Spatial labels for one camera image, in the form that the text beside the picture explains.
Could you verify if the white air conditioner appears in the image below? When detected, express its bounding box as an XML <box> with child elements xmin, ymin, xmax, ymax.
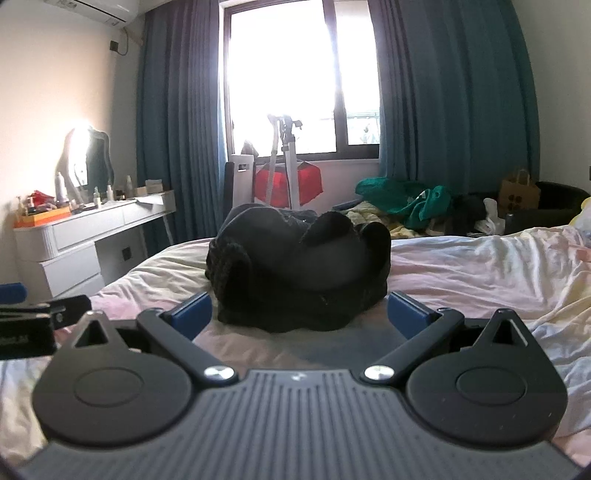
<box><xmin>69</xmin><ymin>0</ymin><xmax>139</xmax><ymax>24</ymax></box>

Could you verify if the wavy framed mirror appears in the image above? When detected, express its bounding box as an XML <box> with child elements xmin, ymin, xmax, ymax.
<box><xmin>55</xmin><ymin>127</ymin><xmax>115</xmax><ymax>195</ymax></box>

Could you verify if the brown paper bag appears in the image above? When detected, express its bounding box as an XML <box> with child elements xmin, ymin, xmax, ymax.
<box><xmin>498</xmin><ymin>168</ymin><xmax>541</xmax><ymax>213</ymax></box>

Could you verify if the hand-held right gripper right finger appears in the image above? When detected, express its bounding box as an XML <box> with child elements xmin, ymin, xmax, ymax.
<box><xmin>359</xmin><ymin>291</ymin><xmax>528</xmax><ymax>385</ymax></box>

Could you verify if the white plastic bag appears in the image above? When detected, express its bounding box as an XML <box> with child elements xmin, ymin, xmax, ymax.
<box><xmin>475</xmin><ymin>198</ymin><xmax>506</xmax><ymax>236</ymax></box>

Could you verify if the yellow cloth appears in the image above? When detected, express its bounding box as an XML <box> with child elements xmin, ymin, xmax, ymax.
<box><xmin>344</xmin><ymin>202</ymin><xmax>416</xmax><ymax>238</ymax></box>

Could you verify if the black garment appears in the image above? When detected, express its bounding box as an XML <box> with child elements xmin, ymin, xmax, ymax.
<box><xmin>206</xmin><ymin>203</ymin><xmax>392</xmax><ymax>334</ymax></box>

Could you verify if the black armchair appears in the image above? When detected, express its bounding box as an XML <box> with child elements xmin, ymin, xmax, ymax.
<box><xmin>503</xmin><ymin>181</ymin><xmax>591</xmax><ymax>236</ymax></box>

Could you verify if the white stand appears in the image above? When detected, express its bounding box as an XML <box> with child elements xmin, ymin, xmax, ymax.
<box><xmin>265</xmin><ymin>113</ymin><xmax>305</xmax><ymax>206</ymax></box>

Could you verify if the green garment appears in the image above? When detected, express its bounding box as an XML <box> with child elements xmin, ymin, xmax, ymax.
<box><xmin>355</xmin><ymin>178</ymin><xmax>453</xmax><ymax>229</ymax></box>

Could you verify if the window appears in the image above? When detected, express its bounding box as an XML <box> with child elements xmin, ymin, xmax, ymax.
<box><xmin>219</xmin><ymin>0</ymin><xmax>384</xmax><ymax>162</ymax></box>

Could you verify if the blue curtain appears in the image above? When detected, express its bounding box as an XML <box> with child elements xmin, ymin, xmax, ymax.
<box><xmin>369</xmin><ymin>0</ymin><xmax>541</xmax><ymax>195</ymax></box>
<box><xmin>136</xmin><ymin>0</ymin><xmax>229</xmax><ymax>245</ymax></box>

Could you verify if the white panel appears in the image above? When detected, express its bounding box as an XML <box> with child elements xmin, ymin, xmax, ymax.
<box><xmin>225</xmin><ymin>154</ymin><xmax>257</xmax><ymax>210</ymax></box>

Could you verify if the orange tray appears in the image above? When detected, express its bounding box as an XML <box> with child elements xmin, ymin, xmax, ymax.
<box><xmin>13</xmin><ymin>205</ymin><xmax>72</xmax><ymax>229</ymax></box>

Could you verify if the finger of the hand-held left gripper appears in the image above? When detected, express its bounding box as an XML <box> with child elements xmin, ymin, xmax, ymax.
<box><xmin>0</xmin><ymin>284</ymin><xmax>92</xmax><ymax>330</ymax></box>

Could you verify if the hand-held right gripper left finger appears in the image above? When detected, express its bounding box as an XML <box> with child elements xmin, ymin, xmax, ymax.
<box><xmin>75</xmin><ymin>291</ymin><xmax>239</xmax><ymax>385</ymax></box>

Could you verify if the white dressing table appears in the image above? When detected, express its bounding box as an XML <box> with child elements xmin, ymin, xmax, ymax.
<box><xmin>13</xmin><ymin>190</ymin><xmax>177</xmax><ymax>300</ymax></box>

